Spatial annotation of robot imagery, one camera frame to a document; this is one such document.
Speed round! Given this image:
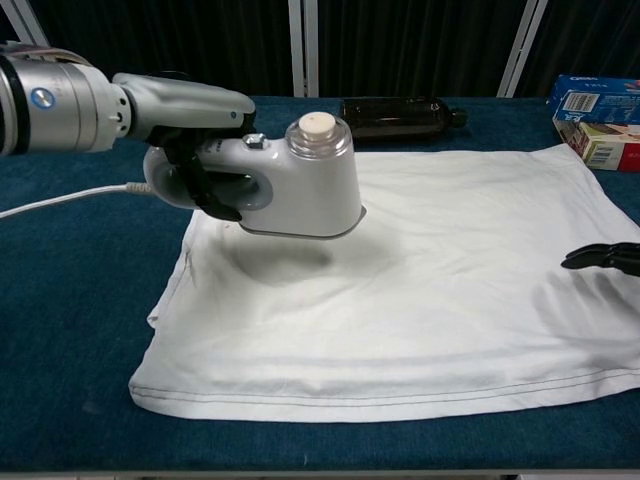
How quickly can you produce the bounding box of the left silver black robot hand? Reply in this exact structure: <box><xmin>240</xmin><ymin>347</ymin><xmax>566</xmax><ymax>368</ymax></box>
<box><xmin>112</xmin><ymin>72</ymin><xmax>259</xmax><ymax>222</ymax></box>

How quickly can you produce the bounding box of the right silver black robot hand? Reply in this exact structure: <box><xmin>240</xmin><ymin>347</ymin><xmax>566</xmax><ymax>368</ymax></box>
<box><xmin>560</xmin><ymin>242</ymin><xmax>640</xmax><ymax>277</ymax></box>

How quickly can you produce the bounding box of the white handheld steam iron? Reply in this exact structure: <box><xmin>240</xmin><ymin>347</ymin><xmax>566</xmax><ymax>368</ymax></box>
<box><xmin>142</xmin><ymin>112</ymin><xmax>368</xmax><ymax>240</ymax></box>

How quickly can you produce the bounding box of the white power cord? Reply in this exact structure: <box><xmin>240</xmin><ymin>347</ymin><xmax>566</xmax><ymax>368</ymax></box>
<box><xmin>0</xmin><ymin>180</ymin><xmax>154</xmax><ymax>220</ymax></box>

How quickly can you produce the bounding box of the white cloth garment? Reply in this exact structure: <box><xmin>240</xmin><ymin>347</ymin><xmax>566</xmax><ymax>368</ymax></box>
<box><xmin>128</xmin><ymin>144</ymin><xmax>640</xmax><ymax>424</ymax></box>

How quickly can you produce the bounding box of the red and green box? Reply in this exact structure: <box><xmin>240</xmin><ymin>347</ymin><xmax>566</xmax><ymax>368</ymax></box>
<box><xmin>552</xmin><ymin>112</ymin><xmax>640</xmax><ymax>174</ymax></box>

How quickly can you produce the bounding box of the blue Oreo cookie box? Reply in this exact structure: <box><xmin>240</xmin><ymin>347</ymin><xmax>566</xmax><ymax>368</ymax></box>
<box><xmin>545</xmin><ymin>74</ymin><xmax>640</xmax><ymax>121</ymax></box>

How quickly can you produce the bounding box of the dark brown glass bottle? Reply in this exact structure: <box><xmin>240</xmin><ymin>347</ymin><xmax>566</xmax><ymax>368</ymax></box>
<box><xmin>339</xmin><ymin>96</ymin><xmax>469</xmax><ymax>146</ymax></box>

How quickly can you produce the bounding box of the black pleated curtain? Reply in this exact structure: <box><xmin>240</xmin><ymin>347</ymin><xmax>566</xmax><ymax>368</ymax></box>
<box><xmin>0</xmin><ymin>0</ymin><xmax>640</xmax><ymax>99</ymax></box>

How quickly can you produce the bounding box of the blue felt table cover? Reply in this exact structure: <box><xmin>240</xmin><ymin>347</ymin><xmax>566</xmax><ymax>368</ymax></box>
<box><xmin>0</xmin><ymin>94</ymin><xmax>640</xmax><ymax>474</ymax></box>

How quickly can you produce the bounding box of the white frame post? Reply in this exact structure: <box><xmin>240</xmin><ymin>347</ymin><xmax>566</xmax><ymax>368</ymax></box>
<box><xmin>0</xmin><ymin>0</ymin><xmax>31</xmax><ymax>46</ymax></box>
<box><xmin>287</xmin><ymin>0</ymin><xmax>320</xmax><ymax>98</ymax></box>
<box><xmin>497</xmin><ymin>0</ymin><xmax>549</xmax><ymax>99</ymax></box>

